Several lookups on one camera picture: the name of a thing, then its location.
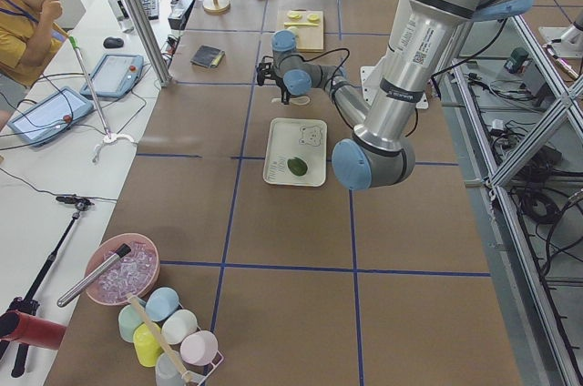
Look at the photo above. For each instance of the person in yellow shirt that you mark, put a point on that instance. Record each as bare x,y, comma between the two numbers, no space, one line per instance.
30,38

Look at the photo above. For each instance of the pale green cup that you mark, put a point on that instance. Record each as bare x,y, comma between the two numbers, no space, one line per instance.
128,321

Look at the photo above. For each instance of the white bear serving tray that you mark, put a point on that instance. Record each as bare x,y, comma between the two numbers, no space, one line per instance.
293,137

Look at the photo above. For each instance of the red cylinder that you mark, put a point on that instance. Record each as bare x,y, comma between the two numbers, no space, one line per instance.
28,329

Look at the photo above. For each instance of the wooden mug stand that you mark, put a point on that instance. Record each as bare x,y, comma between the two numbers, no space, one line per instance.
216,7

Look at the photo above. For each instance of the white plastic spoon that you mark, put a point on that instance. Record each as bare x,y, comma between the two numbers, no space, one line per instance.
297,101

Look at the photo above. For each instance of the yellow plastic knife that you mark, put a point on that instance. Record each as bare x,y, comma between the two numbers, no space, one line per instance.
300,24

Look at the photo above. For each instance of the teach pendant tablet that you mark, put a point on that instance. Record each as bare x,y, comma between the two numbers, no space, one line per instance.
115,74
51,117

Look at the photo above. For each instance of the green avocado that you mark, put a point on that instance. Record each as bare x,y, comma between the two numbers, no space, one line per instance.
297,166

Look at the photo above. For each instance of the pink bowl of ice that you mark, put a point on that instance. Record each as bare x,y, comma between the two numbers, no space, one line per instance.
134,274

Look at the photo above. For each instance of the aluminium frame post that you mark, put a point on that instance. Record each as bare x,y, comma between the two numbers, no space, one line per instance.
149,41

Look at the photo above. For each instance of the black computer mouse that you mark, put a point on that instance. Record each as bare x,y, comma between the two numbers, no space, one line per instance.
113,42

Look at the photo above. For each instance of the near teach pendant tablet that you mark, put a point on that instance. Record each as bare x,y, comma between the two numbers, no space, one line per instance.
51,117

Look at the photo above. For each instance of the wooden cutting board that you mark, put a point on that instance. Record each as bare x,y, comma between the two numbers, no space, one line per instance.
310,39

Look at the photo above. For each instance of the light blue cup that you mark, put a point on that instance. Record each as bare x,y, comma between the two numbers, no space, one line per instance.
162,302

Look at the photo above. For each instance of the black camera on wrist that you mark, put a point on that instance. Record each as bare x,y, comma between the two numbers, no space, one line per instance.
265,71

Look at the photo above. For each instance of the lemon slice stack near handle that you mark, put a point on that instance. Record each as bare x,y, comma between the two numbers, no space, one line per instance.
313,18

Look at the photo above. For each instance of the white wire cup rack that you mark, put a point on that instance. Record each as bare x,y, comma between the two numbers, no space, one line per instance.
203,373

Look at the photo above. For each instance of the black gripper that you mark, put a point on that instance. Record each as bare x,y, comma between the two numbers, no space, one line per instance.
285,90

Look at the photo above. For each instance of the far teach pendant tablet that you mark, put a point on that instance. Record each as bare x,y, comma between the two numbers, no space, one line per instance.
115,74

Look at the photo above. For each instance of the silver reacher pole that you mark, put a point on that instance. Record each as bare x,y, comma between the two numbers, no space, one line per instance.
109,137

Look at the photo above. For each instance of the yellow cup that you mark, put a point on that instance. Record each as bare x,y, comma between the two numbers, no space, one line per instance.
146,346

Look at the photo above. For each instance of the grey cup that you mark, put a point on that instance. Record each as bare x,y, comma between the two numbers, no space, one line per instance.
166,374

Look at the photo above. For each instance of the water bottle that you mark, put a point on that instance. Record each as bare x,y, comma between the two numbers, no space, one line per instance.
121,14

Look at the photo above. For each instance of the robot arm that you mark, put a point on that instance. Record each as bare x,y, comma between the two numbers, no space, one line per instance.
378,154

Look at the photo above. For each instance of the pink cup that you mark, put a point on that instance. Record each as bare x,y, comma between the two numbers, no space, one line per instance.
199,348

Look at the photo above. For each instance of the white cup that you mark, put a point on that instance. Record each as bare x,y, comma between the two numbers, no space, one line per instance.
179,325

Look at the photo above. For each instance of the wooden stick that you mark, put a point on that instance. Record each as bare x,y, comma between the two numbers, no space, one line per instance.
186,375

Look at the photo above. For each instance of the black tripod stick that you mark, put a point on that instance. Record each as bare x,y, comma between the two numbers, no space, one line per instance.
28,304

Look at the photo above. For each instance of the grey folded cloth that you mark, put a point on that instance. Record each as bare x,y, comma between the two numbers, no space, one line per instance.
207,56

